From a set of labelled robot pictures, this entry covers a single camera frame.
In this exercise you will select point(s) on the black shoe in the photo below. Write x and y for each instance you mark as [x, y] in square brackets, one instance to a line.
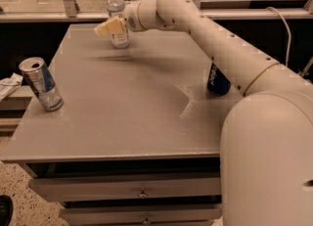
[6, 210]

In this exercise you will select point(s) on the grey drawer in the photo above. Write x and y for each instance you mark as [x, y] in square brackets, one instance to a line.
[126, 187]
[144, 215]

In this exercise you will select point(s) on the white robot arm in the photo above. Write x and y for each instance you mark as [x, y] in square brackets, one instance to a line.
[266, 147]

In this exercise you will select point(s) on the white crumpled packet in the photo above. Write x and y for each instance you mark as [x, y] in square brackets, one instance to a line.
[10, 85]

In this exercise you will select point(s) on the clear blue-label plastic bottle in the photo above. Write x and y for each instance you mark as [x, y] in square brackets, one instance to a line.
[116, 8]

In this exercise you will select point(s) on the lower grey drawer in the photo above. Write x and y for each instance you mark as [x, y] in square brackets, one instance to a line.
[144, 215]

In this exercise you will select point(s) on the metal railing frame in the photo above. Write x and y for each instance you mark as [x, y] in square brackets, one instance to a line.
[65, 11]

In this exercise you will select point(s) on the blue Pepsi can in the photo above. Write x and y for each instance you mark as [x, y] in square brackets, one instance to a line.
[217, 82]

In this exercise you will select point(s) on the silver blue energy drink can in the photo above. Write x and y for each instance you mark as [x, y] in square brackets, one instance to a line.
[42, 83]

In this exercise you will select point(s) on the grey drawer cabinet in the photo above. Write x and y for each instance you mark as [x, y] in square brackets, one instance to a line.
[135, 111]

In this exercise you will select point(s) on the upper grey drawer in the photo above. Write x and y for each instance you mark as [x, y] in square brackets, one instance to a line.
[126, 187]

